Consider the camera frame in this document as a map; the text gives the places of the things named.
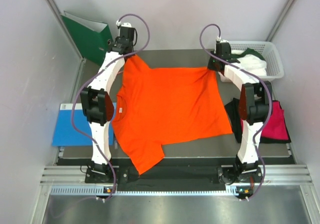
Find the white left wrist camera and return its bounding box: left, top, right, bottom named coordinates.
left=116, top=20, right=132, bottom=29

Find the magenta folded t shirt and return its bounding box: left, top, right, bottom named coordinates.
left=260, top=100, right=291, bottom=144

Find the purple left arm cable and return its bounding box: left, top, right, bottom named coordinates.
left=70, top=14, right=151, bottom=202

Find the aluminium rail frame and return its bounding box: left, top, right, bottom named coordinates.
left=40, top=164, right=320, bottom=223

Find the white folded t shirt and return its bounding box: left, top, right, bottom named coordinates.
left=233, top=55, right=267, bottom=77

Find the white plastic basket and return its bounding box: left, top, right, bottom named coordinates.
left=229, top=41, right=284, bottom=82

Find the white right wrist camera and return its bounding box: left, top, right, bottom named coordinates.
left=216, top=36, right=229, bottom=43

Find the orange t shirt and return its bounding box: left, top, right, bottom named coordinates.
left=112, top=56, right=232, bottom=174

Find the green lever arch binder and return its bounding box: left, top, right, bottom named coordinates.
left=61, top=12, right=113, bottom=66

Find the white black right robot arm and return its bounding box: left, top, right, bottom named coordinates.
left=207, top=40, right=273, bottom=182

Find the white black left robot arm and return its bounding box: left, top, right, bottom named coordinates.
left=80, top=23, right=136, bottom=182

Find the dark green t shirt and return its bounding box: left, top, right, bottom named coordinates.
left=231, top=48, right=265, bottom=61

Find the blue clip file folder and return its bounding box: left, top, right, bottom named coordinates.
left=51, top=102, right=118, bottom=147

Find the black folded t shirt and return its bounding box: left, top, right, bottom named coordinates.
left=224, top=98, right=284, bottom=144

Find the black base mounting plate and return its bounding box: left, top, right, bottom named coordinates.
left=84, top=165, right=263, bottom=192

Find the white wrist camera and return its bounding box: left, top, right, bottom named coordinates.
left=216, top=36, right=229, bottom=43
left=116, top=20, right=132, bottom=29

